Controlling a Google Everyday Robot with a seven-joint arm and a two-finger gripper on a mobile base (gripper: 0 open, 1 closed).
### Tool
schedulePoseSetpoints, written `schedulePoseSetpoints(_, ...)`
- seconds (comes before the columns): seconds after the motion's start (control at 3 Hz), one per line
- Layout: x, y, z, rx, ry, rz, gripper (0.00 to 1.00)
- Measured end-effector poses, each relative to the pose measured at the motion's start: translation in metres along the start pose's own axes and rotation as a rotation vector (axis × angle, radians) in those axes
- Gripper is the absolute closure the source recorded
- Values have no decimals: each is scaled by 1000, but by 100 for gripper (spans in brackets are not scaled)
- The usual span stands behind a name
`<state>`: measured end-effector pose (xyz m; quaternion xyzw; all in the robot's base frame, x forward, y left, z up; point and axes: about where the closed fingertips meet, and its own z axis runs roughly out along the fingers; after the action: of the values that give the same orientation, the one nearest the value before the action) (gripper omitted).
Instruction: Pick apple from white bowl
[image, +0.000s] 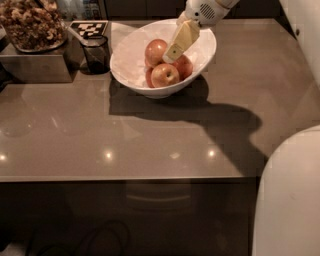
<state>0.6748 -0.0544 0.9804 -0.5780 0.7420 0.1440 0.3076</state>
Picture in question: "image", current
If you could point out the right red apple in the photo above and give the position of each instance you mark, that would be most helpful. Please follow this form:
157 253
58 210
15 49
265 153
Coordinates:
184 66

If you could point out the front red-yellow apple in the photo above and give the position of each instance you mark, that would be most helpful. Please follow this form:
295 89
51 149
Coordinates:
164 75

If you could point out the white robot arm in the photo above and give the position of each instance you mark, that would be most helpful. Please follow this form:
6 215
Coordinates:
287 215

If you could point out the top red-yellow apple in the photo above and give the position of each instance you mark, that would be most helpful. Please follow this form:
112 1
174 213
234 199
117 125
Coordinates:
154 52

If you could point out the steel box stand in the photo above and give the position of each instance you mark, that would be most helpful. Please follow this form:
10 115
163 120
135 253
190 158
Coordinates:
47 67

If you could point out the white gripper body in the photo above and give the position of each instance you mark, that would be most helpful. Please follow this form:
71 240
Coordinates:
201 11

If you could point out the white slanted bowl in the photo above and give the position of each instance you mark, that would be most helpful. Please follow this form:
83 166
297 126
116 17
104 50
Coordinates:
160 89

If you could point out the small hidden left apple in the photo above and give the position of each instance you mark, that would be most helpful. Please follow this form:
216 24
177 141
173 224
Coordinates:
148 77

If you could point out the red-yellow apple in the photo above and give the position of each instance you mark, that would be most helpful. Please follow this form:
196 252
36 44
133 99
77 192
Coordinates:
164 75
154 52

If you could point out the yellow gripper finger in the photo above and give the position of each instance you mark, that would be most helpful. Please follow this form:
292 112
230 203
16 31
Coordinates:
186 34
182 18

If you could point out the black mesh cup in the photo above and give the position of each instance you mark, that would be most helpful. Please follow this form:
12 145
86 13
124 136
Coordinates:
97 55

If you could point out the black-white fiducial marker card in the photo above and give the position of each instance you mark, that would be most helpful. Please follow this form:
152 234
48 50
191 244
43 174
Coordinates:
91 28

